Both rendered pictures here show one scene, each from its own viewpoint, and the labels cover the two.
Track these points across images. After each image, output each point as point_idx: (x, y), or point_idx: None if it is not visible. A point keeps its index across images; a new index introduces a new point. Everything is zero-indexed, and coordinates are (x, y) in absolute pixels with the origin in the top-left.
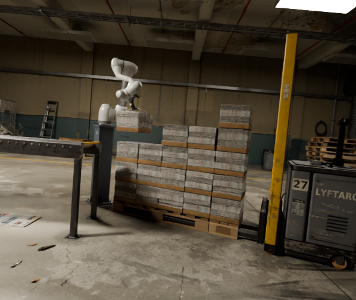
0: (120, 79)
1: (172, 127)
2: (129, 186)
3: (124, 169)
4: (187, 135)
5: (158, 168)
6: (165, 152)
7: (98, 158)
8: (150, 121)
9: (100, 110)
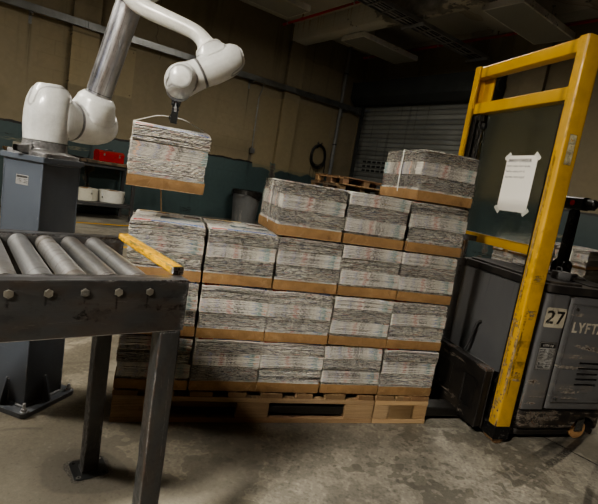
0: (150, 18)
1: (308, 191)
2: None
3: None
4: (343, 213)
5: (264, 295)
6: (284, 254)
7: None
8: None
9: (36, 104)
